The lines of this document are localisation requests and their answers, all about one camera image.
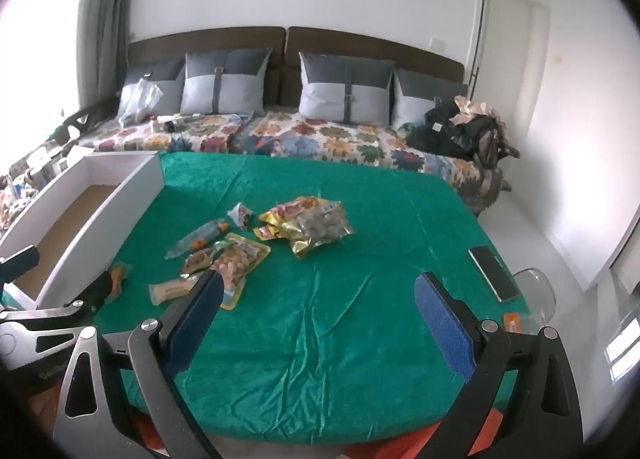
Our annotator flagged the large gold snack bag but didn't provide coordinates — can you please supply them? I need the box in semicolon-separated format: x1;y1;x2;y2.
272;196;355;258

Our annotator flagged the brown headboard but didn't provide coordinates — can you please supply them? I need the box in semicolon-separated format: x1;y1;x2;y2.
127;26;466;107

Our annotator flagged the small sausage packet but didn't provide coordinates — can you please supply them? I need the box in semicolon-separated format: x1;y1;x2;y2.
148;275;201;304

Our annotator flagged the small silver snack packet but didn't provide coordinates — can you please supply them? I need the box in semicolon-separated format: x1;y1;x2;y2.
227;202;255;230

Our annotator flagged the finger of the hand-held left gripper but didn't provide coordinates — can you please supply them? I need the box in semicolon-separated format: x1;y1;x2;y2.
0;246;41;285
0;272;114;364

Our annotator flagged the green blanket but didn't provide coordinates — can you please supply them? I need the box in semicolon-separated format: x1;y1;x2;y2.
92;152;531;445

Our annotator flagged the grey two-tone pillow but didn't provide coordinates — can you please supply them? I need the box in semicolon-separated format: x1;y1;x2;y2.
392;68;468;132
180;48;273;115
298;52;396;126
120;59;186;122

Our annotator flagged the yellow snack packet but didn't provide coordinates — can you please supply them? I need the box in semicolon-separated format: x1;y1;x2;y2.
253;204;297;242

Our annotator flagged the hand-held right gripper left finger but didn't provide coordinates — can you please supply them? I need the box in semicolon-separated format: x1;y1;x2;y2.
52;269;226;459

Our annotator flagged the grey curtain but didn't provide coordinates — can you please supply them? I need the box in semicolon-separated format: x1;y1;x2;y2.
77;0;138;120

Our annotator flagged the black smartphone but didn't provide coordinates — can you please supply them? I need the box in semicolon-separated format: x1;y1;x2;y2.
468;245;521;303

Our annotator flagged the clear plastic bag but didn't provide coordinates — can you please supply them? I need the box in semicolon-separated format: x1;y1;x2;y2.
117;78;165;127

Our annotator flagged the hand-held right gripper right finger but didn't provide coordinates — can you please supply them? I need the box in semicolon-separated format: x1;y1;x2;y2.
414;270;583;459

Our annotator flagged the white framed window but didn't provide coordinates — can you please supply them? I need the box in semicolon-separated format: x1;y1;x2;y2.
604;259;640;385

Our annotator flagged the transparent chair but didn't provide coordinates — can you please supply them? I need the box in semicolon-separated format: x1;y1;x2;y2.
512;266;558;325

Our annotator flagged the beige patterned cloth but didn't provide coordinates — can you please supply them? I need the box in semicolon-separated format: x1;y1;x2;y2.
452;95;507;124

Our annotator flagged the black door handle bar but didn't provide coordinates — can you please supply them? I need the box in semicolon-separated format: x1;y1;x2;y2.
474;0;488;85

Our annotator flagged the small orange green packet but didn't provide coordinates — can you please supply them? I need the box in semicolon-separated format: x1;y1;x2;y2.
107;261;135;297

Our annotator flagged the clear nut packet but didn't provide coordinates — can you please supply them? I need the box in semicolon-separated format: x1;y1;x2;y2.
212;233;272;310

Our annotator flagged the dark green clothing pile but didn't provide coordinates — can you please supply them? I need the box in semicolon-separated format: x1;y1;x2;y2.
400;106;476;160

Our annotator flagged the small brown nut packet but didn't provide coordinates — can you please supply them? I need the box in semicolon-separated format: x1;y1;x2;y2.
180;248;221;276

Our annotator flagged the floral bedspread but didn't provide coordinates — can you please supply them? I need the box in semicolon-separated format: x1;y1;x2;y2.
75;112;501;210

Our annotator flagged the white cardboard box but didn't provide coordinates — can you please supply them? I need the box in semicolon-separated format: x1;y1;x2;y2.
0;152;165;310

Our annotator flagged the orange sausage stick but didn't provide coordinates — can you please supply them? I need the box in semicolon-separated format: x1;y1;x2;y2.
165;220;231;260

